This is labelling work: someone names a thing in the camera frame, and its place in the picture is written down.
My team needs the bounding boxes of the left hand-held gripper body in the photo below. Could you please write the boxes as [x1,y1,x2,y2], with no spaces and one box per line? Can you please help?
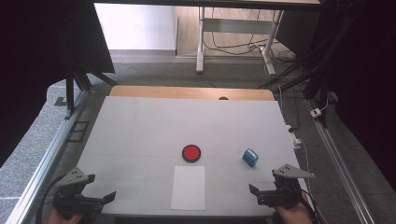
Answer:
[52,167,106,219]

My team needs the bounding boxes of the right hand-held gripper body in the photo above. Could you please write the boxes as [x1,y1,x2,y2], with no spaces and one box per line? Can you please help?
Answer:
[257,163,316,210]

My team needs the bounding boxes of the blue stamp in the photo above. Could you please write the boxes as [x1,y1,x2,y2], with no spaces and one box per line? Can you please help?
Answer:
[241,147,260,169]

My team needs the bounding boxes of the round red ink pad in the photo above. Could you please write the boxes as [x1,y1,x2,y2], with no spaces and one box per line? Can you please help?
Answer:
[181,144,203,163]

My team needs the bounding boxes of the person's right hand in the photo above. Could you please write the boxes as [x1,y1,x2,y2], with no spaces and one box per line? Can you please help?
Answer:
[273,190,313,224]

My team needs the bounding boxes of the person's left hand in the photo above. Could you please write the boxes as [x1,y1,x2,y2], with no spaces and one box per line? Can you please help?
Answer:
[43,205,84,224]

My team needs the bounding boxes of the white power strip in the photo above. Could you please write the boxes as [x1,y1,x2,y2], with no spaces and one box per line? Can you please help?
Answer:
[285,124,303,150]

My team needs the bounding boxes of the white paper sheet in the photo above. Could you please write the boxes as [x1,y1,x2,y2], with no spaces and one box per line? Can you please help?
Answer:
[170,165,206,211]

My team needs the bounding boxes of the white table mat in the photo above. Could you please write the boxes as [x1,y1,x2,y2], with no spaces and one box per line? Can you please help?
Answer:
[77,95,318,217]

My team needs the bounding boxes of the black metal stand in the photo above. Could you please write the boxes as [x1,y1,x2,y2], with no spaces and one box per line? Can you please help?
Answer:
[54,46,120,121]

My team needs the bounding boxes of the wooden table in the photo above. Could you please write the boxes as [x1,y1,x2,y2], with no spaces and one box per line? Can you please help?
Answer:
[108,85,276,102]

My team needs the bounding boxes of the black curtain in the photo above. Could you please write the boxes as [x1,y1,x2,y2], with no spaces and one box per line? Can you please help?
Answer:
[0,0,117,167]
[275,0,396,190]

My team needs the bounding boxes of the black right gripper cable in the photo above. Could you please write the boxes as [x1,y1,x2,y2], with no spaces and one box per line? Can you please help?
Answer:
[299,188,322,224]

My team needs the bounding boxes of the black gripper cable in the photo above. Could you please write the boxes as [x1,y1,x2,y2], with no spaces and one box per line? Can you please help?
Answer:
[299,188,322,224]
[35,175,65,224]

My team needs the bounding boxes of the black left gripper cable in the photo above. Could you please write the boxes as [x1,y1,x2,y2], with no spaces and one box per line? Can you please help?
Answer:
[35,175,65,224]

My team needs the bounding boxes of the thin white cable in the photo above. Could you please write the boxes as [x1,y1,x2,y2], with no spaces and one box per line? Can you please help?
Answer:
[298,138,330,224]

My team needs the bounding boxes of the aluminium rail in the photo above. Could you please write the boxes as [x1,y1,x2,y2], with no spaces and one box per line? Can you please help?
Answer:
[304,98,376,224]
[6,90,92,224]

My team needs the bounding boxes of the black floor cables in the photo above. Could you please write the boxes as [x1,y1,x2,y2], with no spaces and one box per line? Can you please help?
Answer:
[203,7,297,63]

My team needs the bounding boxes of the white desk frame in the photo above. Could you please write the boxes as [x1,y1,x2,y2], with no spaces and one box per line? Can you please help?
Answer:
[195,7,285,76]

